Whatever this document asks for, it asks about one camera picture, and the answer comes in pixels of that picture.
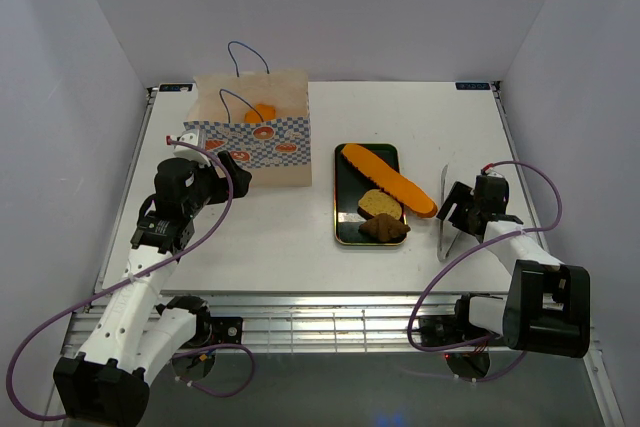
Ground metal serving tongs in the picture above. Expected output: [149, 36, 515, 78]
[436, 164, 464, 262]

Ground long twisted pastry bread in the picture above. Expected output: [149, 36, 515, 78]
[244, 104, 277, 124]

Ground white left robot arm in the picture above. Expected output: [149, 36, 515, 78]
[53, 151, 252, 426]

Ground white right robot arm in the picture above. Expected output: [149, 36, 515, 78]
[437, 174, 590, 358]

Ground blue checkered paper bag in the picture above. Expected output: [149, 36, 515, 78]
[184, 59, 312, 187]

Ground toast bread slice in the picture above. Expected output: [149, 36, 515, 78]
[358, 189, 403, 220]

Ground long orange baguette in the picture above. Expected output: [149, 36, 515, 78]
[341, 143, 438, 218]

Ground brown chocolate croissant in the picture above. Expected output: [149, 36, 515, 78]
[358, 213, 411, 243]

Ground dark green metal tray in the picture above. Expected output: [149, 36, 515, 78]
[333, 144, 407, 247]

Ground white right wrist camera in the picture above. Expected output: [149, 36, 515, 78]
[481, 164, 504, 179]

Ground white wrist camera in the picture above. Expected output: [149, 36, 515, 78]
[166, 129, 211, 167]
[481, 164, 504, 179]

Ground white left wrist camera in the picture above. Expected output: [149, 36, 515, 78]
[166, 129, 211, 167]

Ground aluminium table frame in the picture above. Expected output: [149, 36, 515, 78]
[42, 80, 626, 427]

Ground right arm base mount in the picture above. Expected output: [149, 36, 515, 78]
[412, 294, 500, 347]

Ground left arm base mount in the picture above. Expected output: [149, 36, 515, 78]
[155, 295, 243, 349]

